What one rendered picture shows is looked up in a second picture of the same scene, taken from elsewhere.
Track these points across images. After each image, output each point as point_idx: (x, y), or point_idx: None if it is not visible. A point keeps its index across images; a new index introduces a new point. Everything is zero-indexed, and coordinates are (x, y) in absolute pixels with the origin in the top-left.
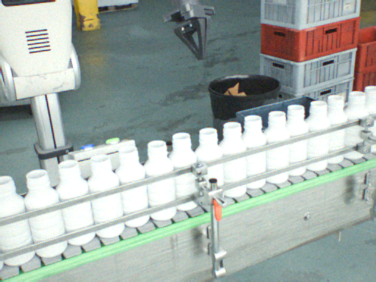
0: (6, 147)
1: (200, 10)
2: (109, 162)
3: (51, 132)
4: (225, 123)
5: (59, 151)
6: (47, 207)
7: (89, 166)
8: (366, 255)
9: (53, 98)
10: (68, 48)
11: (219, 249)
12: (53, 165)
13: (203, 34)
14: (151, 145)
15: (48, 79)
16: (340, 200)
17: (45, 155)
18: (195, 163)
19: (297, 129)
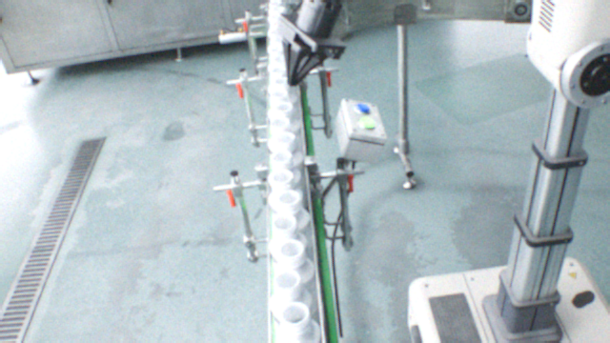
0: None
1: (288, 30)
2: (274, 100)
3: (547, 130)
4: (291, 172)
5: (539, 154)
6: (267, 91)
7: (339, 117)
8: None
9: (559, 93)
10: (566, 44)
11: (248, 238)
12: (535, 163)
13: (286, 59)
14: (287, 122)
15: (542, 65)
16: None
17: (532, 145)
18: (267, 164)
19: (277, 265)
